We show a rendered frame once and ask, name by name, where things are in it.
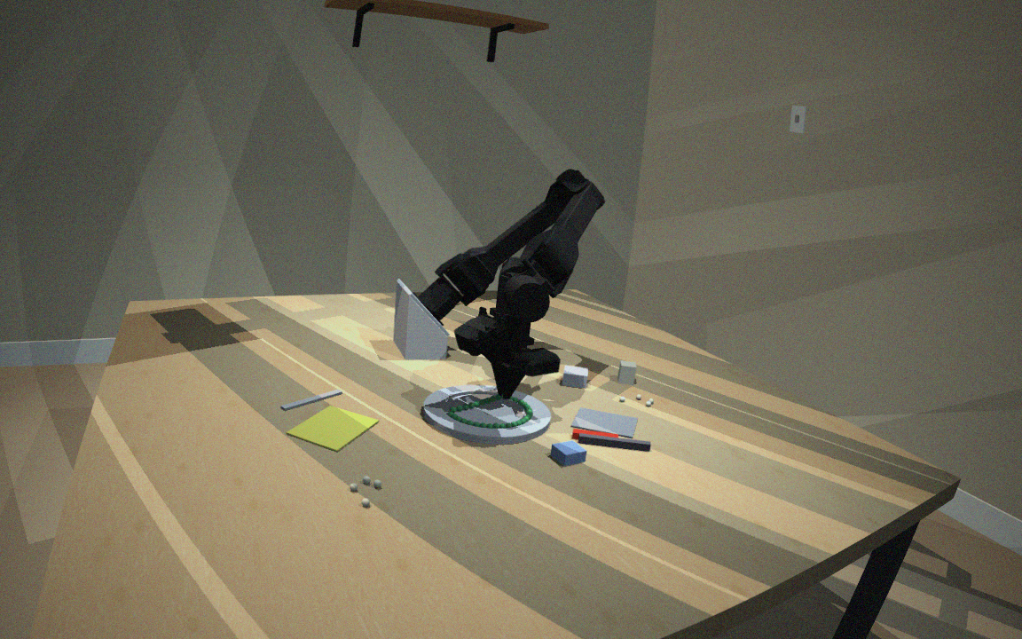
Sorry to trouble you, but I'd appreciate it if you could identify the yellow-green flat square panel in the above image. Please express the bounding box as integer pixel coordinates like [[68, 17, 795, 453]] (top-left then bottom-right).
[[287, 406, 380, 452]]

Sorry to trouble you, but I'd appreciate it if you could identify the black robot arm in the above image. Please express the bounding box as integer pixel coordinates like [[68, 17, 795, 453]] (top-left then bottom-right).
[[413, 169, 605, 356]]

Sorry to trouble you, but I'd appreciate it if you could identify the grey flat bar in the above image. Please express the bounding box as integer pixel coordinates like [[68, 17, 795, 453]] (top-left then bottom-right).
[[281, 389, 342, 411]]

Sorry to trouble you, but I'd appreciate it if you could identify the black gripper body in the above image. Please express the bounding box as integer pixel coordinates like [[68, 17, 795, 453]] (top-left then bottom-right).
[[486, 303, 561, 377]]

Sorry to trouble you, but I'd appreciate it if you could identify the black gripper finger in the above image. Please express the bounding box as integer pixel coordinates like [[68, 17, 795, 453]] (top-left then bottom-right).
[[482, 351, 509, 396], [498, 360, 525, 399]]

